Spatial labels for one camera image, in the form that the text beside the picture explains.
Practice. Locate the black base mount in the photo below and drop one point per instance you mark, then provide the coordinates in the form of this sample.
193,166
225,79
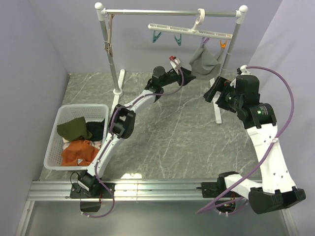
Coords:
213,189
90,192

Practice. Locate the white clothes drying rack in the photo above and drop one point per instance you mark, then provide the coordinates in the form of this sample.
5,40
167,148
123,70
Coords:
102,14

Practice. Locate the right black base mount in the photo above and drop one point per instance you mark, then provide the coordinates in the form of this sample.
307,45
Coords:
213,189

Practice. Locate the orange garment in basket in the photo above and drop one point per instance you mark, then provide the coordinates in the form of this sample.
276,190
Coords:
78,155

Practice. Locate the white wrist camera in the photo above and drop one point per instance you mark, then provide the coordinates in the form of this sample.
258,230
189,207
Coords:
243,70
175,62

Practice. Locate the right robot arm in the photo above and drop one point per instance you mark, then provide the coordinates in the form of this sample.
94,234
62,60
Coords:
277,190

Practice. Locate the white pink garment in basket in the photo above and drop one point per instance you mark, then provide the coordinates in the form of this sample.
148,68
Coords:
95,144

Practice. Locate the wooden clip hanger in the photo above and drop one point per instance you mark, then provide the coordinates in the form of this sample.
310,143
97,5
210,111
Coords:
108,44

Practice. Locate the white plastic clip hanger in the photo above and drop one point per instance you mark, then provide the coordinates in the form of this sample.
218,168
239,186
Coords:
193,31

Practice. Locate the white plastic laundry basket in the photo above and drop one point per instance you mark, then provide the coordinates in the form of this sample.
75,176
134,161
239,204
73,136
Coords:
91,112

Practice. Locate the purple clothes peg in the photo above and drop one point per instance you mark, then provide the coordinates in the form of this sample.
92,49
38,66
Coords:
204,41

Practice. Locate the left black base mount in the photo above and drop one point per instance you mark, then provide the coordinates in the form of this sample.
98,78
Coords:
90,192

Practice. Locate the teal clothes peg left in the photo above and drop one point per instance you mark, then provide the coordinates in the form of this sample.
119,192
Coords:
156,36

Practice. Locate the teal clothes peg right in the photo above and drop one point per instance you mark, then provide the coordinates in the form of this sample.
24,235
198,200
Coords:
178,40

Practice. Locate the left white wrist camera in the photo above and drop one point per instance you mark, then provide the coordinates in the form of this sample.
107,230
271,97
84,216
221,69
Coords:
175,62

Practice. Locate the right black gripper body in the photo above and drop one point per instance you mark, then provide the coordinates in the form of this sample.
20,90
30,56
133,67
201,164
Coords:
228,99

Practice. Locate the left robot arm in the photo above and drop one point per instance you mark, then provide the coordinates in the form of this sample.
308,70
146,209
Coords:
122,122

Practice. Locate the black underwear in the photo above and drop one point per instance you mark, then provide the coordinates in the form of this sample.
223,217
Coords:
96,129

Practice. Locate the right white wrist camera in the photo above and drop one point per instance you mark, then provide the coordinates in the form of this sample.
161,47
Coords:
243,70

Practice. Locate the grey underwear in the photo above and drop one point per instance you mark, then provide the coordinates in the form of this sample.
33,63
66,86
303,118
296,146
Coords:
204,65

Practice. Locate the aluminium mounting rail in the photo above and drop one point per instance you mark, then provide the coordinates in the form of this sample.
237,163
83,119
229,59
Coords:
126,190

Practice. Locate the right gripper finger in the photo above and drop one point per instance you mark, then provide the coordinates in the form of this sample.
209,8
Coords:
218,86
209,95

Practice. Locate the olive green underwear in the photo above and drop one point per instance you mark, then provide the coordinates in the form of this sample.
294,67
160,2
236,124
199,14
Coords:
74,130

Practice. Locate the teal clothes peg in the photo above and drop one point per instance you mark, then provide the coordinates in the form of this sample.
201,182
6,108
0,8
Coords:
178,40
156,36

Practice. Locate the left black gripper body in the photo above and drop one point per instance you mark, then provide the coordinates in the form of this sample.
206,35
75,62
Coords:
173,77

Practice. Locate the orange clothes peg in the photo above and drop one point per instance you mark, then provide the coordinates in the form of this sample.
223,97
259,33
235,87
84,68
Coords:
223,44

